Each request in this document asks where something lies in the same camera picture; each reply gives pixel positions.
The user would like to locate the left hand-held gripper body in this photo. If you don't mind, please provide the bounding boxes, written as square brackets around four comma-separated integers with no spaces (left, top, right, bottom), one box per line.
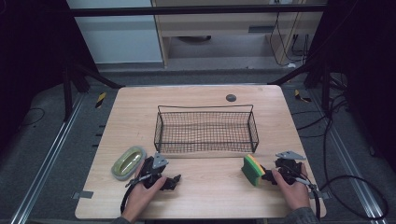
[136,151,170,190]

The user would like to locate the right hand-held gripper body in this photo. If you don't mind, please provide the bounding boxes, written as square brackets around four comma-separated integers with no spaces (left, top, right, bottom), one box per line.
[273,150,307,187]

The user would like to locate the green and yellow sponge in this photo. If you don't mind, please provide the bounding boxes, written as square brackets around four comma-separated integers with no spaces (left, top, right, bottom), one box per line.
[241,153,266,188]

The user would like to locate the green soap dish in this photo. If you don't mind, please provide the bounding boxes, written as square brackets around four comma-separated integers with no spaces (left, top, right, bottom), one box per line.
[110,145,148,182]

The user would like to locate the black wire mesh basket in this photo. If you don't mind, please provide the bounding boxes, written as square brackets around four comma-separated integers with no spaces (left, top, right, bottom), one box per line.
[153,104,260,155]

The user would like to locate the person's right hand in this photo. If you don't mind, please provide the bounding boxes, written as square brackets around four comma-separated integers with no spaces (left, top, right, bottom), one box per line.
[271,162,312,213]

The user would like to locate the person's left hand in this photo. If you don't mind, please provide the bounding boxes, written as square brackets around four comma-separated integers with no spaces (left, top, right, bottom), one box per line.
[121,162,168,222]

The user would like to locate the yellow and black tape strip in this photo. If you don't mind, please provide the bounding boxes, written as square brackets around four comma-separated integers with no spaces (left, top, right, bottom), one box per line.
[94,91,107,109]
[293,89,312,104]

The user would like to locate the black metal stand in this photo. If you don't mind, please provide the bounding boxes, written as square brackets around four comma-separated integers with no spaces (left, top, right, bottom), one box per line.
[268,54,332,115]
[61,57,125,123]

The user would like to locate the black curtain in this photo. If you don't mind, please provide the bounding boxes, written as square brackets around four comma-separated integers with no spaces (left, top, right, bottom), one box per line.
[306,0,396,175]
[0,0,101,153]

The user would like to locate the white cabinet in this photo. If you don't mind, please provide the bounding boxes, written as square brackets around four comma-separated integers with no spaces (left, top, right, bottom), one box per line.
[65,0,164,65]

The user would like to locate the light wooden desk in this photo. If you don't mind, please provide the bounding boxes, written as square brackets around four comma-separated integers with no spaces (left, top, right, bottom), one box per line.
[151,0,326,68]

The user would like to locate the black horizontal bar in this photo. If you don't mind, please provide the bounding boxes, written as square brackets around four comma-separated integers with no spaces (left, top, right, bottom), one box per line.
[66,4,328,19]

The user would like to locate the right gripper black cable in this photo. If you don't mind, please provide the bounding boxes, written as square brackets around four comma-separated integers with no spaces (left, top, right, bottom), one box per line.
[288,166,322,221]

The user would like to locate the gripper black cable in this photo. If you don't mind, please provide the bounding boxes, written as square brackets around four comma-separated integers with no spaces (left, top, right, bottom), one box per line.
[288,166,322,221]
[120,173,153,216]

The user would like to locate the black looped floor cable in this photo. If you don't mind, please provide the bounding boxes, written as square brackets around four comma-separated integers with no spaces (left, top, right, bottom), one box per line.
[292,92,390,220]

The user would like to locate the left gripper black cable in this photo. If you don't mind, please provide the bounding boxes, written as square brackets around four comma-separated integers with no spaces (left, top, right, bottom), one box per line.
[120,173,153,216]

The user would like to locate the grey table bracket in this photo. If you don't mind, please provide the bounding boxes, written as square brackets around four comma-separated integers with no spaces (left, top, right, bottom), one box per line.
[72,190,94,200]
[309,189,331,201]

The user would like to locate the metal floor rail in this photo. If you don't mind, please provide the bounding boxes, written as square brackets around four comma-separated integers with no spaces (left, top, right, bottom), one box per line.
[10,92,86,224]
[309,88,389,224]

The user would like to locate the black cables under desk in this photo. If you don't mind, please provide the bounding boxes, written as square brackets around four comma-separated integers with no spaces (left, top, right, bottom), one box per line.
[269,11,312,68]

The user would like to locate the thin black floor cable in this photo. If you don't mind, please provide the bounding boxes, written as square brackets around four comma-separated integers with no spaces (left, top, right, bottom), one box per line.
[18,106,47,129]

